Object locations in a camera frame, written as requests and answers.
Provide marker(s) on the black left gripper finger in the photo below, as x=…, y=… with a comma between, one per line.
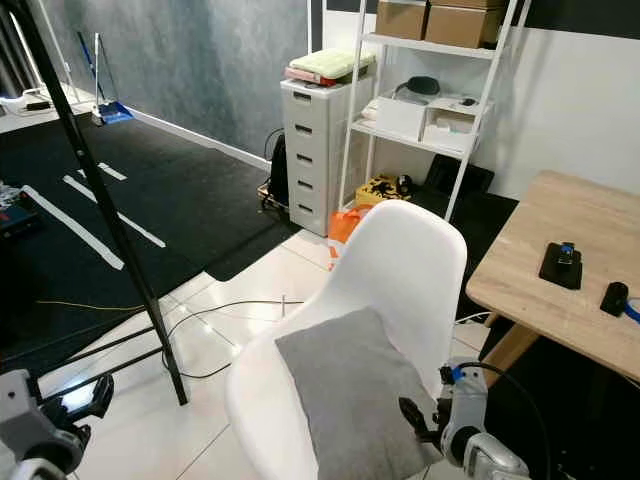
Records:
x=75, y=393
x=104, y=396

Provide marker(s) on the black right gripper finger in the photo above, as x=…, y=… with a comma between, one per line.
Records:
x=415, y=412
x=432, y=437

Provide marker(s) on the grey square pillow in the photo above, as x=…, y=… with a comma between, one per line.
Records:
x=350, y=390

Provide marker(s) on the white plastic shell chair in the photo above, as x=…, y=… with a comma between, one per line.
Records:
x=400, y=260

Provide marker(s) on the dark tool case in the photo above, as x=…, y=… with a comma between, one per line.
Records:
x=20, y=214

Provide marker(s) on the orange plastic bag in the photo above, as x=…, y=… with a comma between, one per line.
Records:
x=348, y=235

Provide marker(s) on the flat black device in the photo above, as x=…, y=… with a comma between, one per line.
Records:
x=560, y=268

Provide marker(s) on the black metal stand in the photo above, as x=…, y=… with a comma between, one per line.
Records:
x=100, y=190

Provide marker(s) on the black floor carpet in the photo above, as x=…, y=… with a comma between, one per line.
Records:
x=210, y=200

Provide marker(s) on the yellow printed box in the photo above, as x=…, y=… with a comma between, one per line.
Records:
x=380, y=190

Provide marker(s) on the flat black panel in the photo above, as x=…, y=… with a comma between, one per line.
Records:
x=460, y=180

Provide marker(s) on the light wooden table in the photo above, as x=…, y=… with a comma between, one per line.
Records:
x=560, y=210

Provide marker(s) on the black bag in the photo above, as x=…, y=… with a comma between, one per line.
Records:
x=277, y=172

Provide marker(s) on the white drawer cabinet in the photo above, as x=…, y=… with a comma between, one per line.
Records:
x=305, y=150

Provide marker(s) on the white storage box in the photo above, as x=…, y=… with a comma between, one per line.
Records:
x=450, y=126
x=397, y=118

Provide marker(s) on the black headset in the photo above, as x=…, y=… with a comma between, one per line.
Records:
x=418, y=87

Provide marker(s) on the blue broom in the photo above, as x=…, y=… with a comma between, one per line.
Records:
x=87, y=62

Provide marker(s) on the thin red book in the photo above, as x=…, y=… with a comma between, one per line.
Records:
x=302, y=77

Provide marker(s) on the folded light green towel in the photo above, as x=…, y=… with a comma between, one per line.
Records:
x=330, y=63

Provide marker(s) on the white ladder shelf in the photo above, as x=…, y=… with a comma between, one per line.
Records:
x=420, y=45

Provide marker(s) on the large brown cardboard box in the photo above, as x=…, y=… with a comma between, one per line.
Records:
x=465, y=27

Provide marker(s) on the small brown cardboard box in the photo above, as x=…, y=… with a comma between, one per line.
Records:
x=400, y=20

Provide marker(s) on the flat brown cardboard box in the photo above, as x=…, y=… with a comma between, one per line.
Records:
x=470, y=3

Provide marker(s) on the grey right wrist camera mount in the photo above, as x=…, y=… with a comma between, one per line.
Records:
x=468, y=400

